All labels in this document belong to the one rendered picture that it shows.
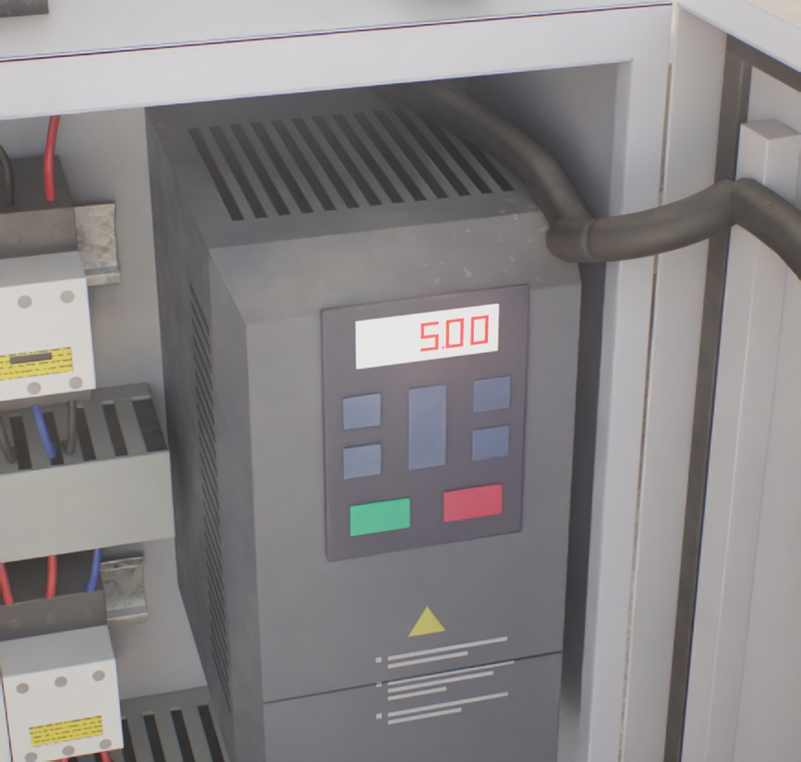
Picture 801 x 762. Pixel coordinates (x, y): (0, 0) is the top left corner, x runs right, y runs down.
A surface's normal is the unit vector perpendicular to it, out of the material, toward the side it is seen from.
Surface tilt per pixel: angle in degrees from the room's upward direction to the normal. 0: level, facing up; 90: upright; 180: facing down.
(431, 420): 90
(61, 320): 90
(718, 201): 53
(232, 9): 0
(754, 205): 45
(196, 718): 0
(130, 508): 90
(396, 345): 90
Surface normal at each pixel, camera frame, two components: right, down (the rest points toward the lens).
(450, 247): 0.11, -0.61
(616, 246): -0.48, 0.50
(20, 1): 0.27, 0.45
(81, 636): 0.00, -0.88
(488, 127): -0.65, -0.49
